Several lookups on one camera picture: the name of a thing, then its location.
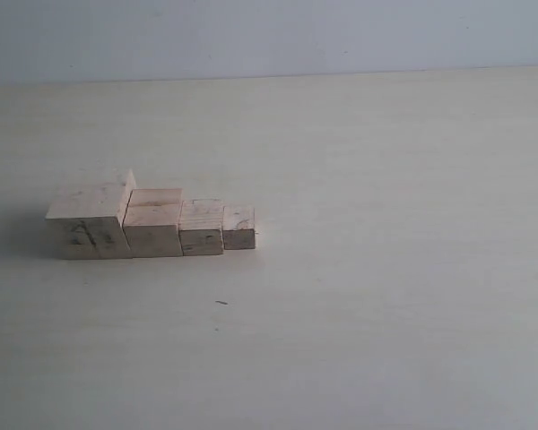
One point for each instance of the smallest wooden cube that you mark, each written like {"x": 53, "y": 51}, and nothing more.
{"x": 238, "y": 227}

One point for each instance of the third largest wooden cube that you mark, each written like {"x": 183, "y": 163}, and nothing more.
{"x": 200, "y": 227}

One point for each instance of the second largest wooden cube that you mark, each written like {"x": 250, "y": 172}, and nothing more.
{"x": 151, "y": 223}

